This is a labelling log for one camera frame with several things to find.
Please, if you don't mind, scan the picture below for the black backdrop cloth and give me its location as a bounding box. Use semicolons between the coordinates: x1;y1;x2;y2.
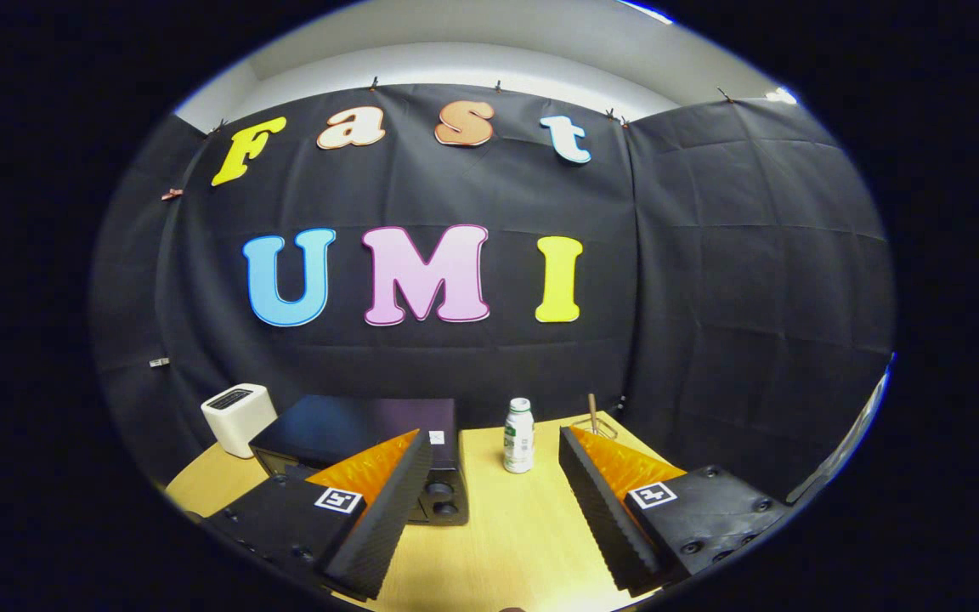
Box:
90;82;894;502

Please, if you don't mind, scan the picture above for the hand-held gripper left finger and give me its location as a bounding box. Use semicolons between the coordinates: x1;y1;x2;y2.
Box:
201;428;435;603

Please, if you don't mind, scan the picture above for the white bread toaster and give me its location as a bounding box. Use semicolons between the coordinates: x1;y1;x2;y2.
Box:
201;383;279;460

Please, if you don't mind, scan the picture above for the black toaster oven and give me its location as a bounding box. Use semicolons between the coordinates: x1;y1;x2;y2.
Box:
249;394;470;526

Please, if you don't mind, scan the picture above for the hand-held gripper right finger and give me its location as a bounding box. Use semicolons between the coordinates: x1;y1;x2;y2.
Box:
557;425;792;598

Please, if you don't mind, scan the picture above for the white bottle green label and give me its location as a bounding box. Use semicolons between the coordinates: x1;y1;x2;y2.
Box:
503;397;535;474

